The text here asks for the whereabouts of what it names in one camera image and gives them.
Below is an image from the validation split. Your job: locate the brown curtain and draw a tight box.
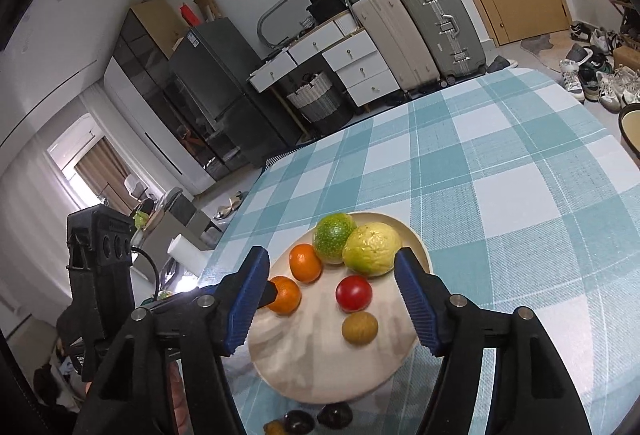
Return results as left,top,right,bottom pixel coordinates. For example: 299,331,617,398
75,138,133,216

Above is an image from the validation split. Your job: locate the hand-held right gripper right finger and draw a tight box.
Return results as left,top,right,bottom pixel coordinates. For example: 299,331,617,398
394,249,591,435

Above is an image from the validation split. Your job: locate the white air conditioner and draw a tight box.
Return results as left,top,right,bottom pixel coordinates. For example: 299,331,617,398
47,112,106,161

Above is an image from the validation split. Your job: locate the wicker laundry basket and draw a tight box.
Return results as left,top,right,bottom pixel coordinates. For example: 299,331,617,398
286,72,341,123

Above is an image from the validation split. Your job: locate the narrow brown cardboard box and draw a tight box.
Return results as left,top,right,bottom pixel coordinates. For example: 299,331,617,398
194,0,223,22

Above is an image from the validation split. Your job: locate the pair of tan slippers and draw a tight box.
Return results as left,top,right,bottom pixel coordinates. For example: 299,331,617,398
214,191,249,220

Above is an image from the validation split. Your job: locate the beige suitcase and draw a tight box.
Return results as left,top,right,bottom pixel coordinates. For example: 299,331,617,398
350,0,441,92

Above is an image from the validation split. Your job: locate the yellow-green lemon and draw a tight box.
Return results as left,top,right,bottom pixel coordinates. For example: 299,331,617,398
342,222,403,278

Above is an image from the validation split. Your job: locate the teal checked tablecloth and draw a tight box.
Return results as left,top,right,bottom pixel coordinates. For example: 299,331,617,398
197,68,640,435

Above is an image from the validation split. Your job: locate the orange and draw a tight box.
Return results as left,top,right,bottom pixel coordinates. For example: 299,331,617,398
267,276,302,315
289,243,323,284

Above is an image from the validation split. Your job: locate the white paper roll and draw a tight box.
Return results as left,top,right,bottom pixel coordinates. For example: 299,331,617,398
167,234,211,276

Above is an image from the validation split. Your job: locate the dark glass cabinet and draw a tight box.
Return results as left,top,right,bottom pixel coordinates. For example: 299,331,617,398
102,8,261,196

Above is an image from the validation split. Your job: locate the person's left forearm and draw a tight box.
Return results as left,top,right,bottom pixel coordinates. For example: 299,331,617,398
167,355,192,435

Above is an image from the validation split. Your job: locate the red tomato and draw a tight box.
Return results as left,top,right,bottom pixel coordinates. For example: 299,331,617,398
335,275,373,312

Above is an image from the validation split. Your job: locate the cream round plate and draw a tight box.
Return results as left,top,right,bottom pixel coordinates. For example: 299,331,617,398
247,212,432,405

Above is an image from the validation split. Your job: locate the brown cardboard shoe carton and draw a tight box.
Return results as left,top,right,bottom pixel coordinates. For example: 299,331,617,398
612,46,640,68

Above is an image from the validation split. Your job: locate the black cable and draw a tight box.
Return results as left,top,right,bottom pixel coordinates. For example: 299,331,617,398
131,247,166,301

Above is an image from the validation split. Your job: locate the black storage box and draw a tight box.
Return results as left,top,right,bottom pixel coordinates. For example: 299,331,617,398
306,0,351,23

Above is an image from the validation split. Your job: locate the large cardboard box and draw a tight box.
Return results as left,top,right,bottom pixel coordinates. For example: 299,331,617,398
131,0,191,58

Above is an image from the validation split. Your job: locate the silver suitcase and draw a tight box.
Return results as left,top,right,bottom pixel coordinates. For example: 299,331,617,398
396,0,488,83

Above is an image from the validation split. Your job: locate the grey refrigerator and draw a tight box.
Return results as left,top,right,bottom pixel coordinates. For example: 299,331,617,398
169,18,301,166

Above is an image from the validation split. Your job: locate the pile of shoes on floor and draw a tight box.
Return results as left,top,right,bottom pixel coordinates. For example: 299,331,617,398
557,20,640,113

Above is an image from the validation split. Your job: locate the wooden shoe rack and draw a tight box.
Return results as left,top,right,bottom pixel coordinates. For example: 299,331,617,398
592,0,640,46

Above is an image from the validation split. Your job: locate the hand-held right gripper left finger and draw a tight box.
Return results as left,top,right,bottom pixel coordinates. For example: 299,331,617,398
75,245,271,435

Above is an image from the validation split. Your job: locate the white drawer desk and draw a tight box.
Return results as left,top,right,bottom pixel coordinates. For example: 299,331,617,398
248,12,401,116

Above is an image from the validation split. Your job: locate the green speckled citrus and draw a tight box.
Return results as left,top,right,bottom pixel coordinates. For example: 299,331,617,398
313,213,357,265

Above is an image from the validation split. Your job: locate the grey door mat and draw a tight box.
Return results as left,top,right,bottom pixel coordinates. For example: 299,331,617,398
520,35,556,53

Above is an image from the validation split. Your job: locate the grey slipper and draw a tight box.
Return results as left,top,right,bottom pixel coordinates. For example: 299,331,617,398
486,55,520,73

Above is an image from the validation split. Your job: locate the oval mirror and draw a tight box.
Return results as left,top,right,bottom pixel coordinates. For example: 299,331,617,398
257,0,313,50

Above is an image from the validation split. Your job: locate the dark plum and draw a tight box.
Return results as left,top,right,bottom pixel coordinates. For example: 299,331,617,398
284,410,316,435
317,403,353,429

